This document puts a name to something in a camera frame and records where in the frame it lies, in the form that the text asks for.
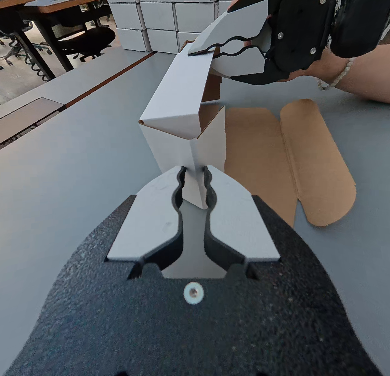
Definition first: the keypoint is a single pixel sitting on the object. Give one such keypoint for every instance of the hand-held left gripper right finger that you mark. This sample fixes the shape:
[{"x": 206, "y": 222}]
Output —
[{"x": 237, "y": 220}]

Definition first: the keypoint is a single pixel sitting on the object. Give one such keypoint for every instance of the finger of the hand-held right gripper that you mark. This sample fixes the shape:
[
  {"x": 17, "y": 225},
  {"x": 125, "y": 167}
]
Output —
[
  {"x": 234, "y": 25},
  {"x": 243, "y": 64}
]

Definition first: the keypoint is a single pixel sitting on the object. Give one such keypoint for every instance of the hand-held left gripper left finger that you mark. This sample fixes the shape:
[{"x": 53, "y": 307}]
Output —
[{"x": 146, "y": 217}]

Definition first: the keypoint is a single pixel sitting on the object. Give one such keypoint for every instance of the white cardboard box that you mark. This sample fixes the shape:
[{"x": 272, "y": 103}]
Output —
[{"x": 176, "y": 92}]

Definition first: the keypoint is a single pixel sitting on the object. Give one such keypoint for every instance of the person's right forearm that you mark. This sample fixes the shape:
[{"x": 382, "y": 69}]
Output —
[{"x": 371, "y": 74}]

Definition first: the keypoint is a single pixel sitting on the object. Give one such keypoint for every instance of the person's right hand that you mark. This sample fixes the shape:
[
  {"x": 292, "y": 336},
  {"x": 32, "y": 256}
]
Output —
[{"x": 329, "y": 67}]

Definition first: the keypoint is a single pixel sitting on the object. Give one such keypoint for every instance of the stack of assembled white boxes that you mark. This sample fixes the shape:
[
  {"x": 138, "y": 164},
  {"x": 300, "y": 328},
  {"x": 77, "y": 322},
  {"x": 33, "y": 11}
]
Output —
[{"x": 158, "y": 13}]

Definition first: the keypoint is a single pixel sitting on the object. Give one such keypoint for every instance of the black office chair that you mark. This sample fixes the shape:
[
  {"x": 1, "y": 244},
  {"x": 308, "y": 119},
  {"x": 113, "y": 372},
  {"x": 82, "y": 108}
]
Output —
[
  {"x": 13, "y": 27},
  {"x": 88, "y": 38}
]

